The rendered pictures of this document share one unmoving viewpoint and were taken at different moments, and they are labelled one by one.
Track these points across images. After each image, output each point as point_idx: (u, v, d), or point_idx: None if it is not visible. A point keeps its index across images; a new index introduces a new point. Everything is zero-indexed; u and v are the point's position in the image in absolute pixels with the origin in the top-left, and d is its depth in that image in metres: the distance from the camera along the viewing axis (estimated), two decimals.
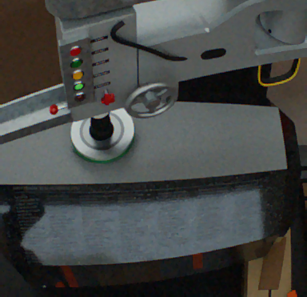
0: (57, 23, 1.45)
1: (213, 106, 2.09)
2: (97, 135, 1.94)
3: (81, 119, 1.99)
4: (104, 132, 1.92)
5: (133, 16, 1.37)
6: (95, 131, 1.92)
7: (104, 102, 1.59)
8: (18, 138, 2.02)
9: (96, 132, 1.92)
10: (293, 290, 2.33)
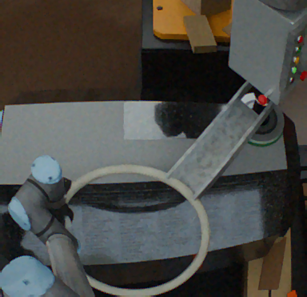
0: (261, 17, 1.47)
1: (213, 106, 2.09)
2: (262, 122, 2.00)
3: None
4: (268, 116, 2.00)
5: None
6: None
7: (303, 79, 1.65)
8: (18, 138, 2.02)
9: None
10: (293, 290, 2.33)
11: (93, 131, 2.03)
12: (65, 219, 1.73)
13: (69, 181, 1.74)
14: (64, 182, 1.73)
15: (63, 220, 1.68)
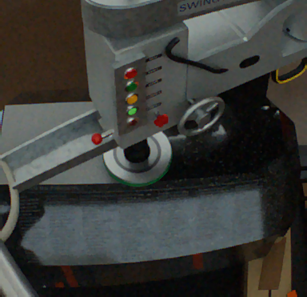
0: (96, 44, 1.40)
1: None
2: (134, 158, 1.89)
3: (110, 156, 1.92)
4: (142, 154, 1.88)
5: (186, 31, 1.34)
6: (133, 154, 1.88)
7: (158, 125, 1.55)
8: (18, 138, 2.02)
9: (133, 155, 1.88)
10: (293, 290, 2.33)
11: None
12: None
13: None
14: None
15: None
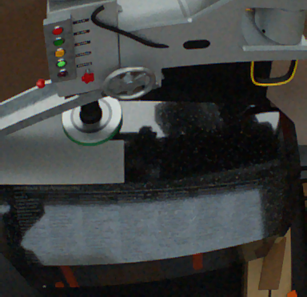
0: None
1: (213, 106, 2.09)
2: (85, 118, 2.01)
3: (83, 134, 2.00)
4: (91, 116, 1.99)
5: (113, 2, 1.41)
6: (83, 114, 1.99)
7: (84, 81, 1.63)
8: (18, 138, 2.02)
9: (84, 116, 1.99)
10: (293, 290, 2.33)
11: None
12: None
13: None
14: None
15: None
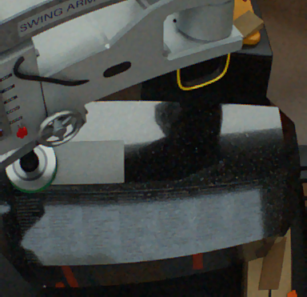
0: None
1: (213, 106, 2.09)
2: (25, 167, 1.91)
3: None
4: (30, 164, 1.89)
5: (32, 49, 1.33)
6: (23, 164, 1.89)
7: (19, 136, 1.54)
8: None
9: (24, 165, 1.89)
10: (293, 290, 2.33)
11: (93, 131, 2.03)
12: None
13: None
14: None
15: None
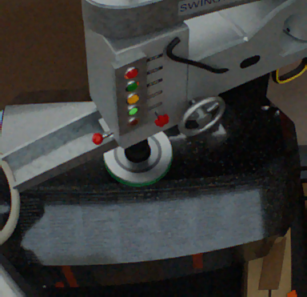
0: (97, 43, 1.40)
1: None
2: (135, 158, 1.89)
3: (153, 170, 1.89)
4: (143, 154, 1.88)
5: (187, 31, 1.34)
6: (133, 154, 1.88)
7: (159, 124, 1.55)
8: (18, 138, 2.02)
9: (134, 155, 1.88)
10: (293, 290, 2.33)
11: None
12: None
13: None
14: None
15: None
